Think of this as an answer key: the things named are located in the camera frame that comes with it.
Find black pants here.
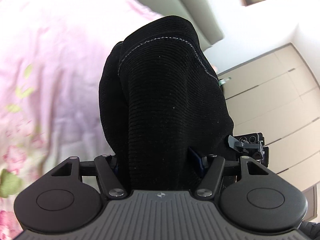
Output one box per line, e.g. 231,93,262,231
99,16,236,191

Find green plastic bottle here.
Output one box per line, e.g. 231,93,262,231
219,77,232,86

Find pink floral bed sheet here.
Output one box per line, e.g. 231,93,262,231
1,0,161,239

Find grey upholstered headboard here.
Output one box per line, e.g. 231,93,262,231
138,0,224,50

